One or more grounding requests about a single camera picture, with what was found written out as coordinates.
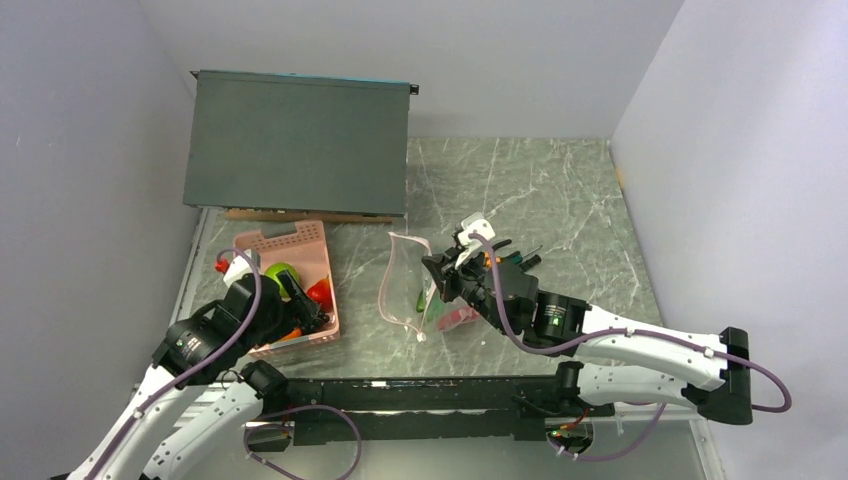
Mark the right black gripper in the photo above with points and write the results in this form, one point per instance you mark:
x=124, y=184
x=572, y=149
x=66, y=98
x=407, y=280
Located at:
x=446, y=274

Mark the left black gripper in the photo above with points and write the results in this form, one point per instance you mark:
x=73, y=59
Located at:
x=294, y=313

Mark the green orange mango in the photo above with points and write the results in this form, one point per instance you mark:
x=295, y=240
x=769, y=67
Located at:
x=294, y=334

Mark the red orange pear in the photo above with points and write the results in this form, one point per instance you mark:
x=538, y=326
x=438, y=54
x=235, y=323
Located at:
x=322, y=294

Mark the clear zip top bag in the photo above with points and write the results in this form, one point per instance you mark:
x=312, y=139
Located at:
x=400, y=286

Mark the green apple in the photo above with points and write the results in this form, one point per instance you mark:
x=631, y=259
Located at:
x=279, y=270

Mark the red chili pepper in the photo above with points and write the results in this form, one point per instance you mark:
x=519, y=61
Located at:
x=455, y=318

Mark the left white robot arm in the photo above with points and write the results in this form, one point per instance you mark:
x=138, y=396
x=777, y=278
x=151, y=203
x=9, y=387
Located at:
x=145, y=442

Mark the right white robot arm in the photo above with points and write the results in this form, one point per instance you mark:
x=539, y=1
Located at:
x=610, y=358

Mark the pink plastic basket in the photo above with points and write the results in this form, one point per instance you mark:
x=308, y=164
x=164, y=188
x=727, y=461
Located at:
x=303, y=245

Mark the dark grey server box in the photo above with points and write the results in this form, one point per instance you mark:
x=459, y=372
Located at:
x=301, y=143

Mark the orange handled pliers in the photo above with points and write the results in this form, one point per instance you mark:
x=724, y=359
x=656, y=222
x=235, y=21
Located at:
x=494, y=257

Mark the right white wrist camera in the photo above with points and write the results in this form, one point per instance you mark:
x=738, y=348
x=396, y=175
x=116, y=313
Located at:
x=468, y=234

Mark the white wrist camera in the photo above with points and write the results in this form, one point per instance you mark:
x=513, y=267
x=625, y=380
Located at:
x=468, y=234
x=236, y=268

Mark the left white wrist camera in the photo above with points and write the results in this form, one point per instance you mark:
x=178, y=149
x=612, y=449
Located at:
x=236, y=268

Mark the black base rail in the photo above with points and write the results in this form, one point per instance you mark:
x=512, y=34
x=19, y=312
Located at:
x=314, y=412

